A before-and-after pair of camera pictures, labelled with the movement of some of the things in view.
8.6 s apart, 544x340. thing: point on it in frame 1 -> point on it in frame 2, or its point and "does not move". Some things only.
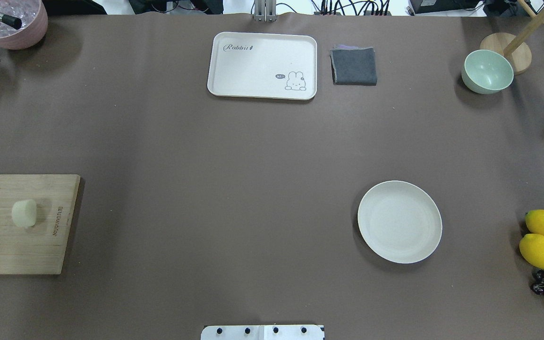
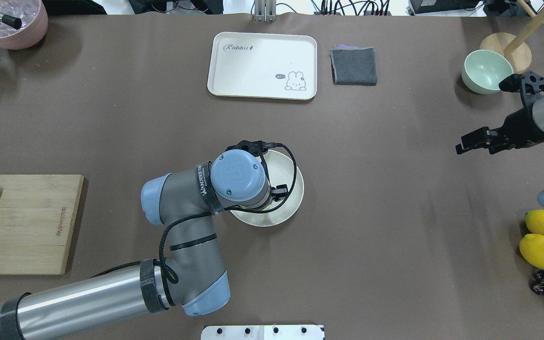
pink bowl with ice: [32, 13] does not move
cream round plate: [399, 221] -> [279, 168]
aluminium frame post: [265, 11] does not move
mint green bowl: [484, 72] does not move
